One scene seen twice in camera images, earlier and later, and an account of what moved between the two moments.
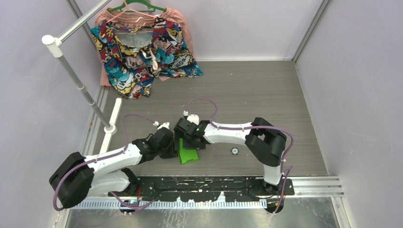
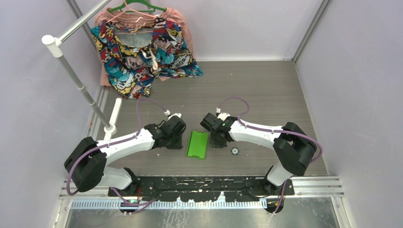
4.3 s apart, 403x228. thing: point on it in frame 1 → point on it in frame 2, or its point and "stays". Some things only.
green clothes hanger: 118,8 stays
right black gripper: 177,137 → 215,144
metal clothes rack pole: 55,43 stays
